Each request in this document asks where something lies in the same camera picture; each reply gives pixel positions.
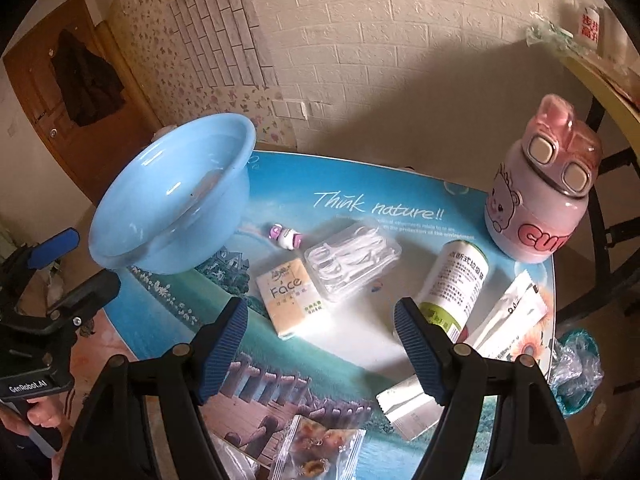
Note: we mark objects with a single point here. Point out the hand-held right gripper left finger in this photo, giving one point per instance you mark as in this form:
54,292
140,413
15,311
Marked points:
224,351

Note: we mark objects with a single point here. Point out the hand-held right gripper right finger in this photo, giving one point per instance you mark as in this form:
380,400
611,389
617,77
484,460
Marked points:
419,352

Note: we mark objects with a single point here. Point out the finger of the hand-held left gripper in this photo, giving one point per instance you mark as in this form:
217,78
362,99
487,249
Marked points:
85,295
50,250

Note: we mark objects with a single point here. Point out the green white trash bag roll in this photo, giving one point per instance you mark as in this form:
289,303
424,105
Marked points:
455,280

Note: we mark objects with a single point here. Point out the light blue plastic basin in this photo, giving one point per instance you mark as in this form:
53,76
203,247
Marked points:
165,185

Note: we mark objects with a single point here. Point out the clear packet of dried snacks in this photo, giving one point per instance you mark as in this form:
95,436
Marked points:
320,447

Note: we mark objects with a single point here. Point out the person's left hand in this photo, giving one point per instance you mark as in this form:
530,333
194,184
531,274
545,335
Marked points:
45,414

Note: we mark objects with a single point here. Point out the white zigzag-edged packet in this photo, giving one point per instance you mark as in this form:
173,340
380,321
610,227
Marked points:
407,407

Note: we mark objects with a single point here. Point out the beige pocket tissue pack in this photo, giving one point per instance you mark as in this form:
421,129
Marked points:
292,295

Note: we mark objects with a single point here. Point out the brown wooden door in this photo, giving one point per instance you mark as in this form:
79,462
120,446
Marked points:
75,160

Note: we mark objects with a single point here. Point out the white sachet packet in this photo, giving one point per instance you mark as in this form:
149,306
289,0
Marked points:
520,327
512,292

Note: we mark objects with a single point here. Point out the clear plastic packet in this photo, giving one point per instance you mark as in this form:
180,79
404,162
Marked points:
235,460

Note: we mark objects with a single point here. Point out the clear box of floss picks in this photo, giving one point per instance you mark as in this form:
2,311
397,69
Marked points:
350,260

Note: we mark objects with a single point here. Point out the small pink white toy figure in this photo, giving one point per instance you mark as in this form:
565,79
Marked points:
286,236

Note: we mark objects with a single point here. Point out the teal bin with plastic bag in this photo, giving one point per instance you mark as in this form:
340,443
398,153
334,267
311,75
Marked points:
577,365

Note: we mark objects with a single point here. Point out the dark hanging coat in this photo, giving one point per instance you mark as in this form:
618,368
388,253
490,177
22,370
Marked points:
87,85

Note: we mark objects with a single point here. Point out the pink cartoon water bottle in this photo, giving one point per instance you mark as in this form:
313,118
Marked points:
540,195

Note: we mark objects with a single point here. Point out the yellow side table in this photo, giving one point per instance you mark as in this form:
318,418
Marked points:
612,90

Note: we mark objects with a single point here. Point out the crumpled clear plastic bag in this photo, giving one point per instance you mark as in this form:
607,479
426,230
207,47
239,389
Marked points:
547,35

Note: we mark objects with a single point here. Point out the white bottle with red label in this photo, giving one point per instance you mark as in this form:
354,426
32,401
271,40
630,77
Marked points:
589,30

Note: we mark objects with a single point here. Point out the black metal chair frame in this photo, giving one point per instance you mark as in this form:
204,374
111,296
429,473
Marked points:
597,240

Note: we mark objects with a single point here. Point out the white wall socket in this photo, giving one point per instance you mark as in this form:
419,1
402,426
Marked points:
303,110

